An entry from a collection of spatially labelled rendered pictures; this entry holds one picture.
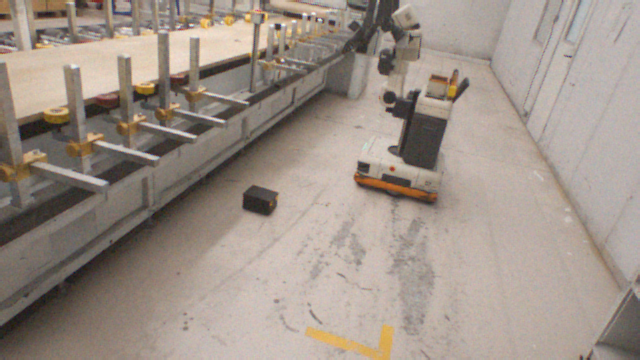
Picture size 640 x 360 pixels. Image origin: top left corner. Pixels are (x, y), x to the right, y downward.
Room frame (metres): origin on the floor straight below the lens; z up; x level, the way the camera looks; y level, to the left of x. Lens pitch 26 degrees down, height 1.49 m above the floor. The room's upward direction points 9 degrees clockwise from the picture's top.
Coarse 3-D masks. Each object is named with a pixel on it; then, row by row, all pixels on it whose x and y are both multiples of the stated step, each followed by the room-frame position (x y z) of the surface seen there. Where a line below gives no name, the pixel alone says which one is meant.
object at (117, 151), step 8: (56, 136) 1.37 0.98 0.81; (64, 136) 1.36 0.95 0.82; (96, 144) 1.33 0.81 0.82; (104, 144) 1.34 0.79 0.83; (112, 144) 1.35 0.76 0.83; (104, 152) 1.33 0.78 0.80; (112, 152) 1.32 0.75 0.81; (120, 152) 1.31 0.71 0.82; (128, 152) 1.31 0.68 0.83; (136, 152) 1.32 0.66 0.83; (136, 160) 1.30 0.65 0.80; (144, 160) 1.29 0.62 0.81; (152, 160) 1.29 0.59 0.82
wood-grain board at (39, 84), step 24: (240, 24) 4.49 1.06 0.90; (264, 24) 4.82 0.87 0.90; (288, 24) 5.18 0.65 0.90; (48, 48) 2.25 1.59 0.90; (72, 48) 2.34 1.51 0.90; (96, 48) 2.44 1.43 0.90; (120, 48) 2.54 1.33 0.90; (144, 48) 2.65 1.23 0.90; (216, 48) 3.04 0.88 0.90; (240, 48) 3.19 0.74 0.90; (264, 48) 3.38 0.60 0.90; (24, 72) 1.77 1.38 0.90; (48, 72) 1.83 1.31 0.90; (96, 72) 1.96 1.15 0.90; (144, 72) 2.10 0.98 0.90; (24, 96) 1.49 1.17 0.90; (48, 96) 1.53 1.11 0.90; (24, 120) 1.30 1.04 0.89
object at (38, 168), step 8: (0, 152) 1.14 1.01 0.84; (0, 160) 1.12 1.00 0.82; (32, 168) 1.09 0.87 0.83; (40, 168) 1.09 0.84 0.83; (48, 168) 1.09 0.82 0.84; (56, 168) 1.10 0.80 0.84; (48, 176) 1.08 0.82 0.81; (56, 176) 1.07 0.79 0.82; (64, 176) 1.07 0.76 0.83; (72, 176) 1.07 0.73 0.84; (80, 176) 1.07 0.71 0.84; (88, 176) 1.08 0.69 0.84; (72, 184) 1.06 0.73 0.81; (80, 184) 1.06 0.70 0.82; (88, 184) 1.05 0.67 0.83; (96, 184) 1.04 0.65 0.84; (104, 184) 1.05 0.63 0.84; (104, 192) 1.05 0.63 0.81
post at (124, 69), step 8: (120, 56) 1.55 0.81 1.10; (128, 56) 1.57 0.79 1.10; (120, 64) 1.55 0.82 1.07; (128, 64) 1.56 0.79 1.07; (120, 72) 1.55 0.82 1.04; (128, 72) 1.56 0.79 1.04; (120, 80) 1.55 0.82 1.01; (128, 80) 1.56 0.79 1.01; (120, 88) 1.55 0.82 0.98; (128, 88) 1.55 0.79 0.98; (120, 96) 1.55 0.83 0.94; (128, 96) 1.55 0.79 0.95; (120, 104) 1.55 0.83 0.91; (128, 104) 1.55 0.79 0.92; (120, 112) 1.55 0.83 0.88; (128, 112) 1.55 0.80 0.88; (128, 120) 1.54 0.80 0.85; (128, 136) 1.54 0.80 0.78; (128, 144) 1.54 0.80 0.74
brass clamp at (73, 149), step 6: (90, 138) 1.35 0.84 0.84; (96, 138) 1.36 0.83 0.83; (102, 138) 1.39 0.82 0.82; (72, 144) 1.28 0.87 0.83; (78, 144) 1.29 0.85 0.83; (84, 144) 1.31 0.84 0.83; (90, 144) 1.33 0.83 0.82; (66, 150) 1.28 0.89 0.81; (72, 150) 1.27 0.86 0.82; (78, 150) 1.28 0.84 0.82; (84, 150) 1.30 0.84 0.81; (90, 150) 1.33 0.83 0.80; (72, 156) 1.27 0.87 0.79
